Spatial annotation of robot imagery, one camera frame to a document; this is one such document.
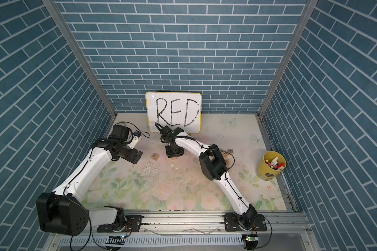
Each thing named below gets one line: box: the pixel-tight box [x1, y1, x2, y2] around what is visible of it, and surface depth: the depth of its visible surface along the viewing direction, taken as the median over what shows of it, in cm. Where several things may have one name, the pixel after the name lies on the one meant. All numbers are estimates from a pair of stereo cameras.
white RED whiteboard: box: [145, 91, 203, 134], surface depth 98 cm
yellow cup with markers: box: [257, 150, 287, 181], surface depth 82 cm
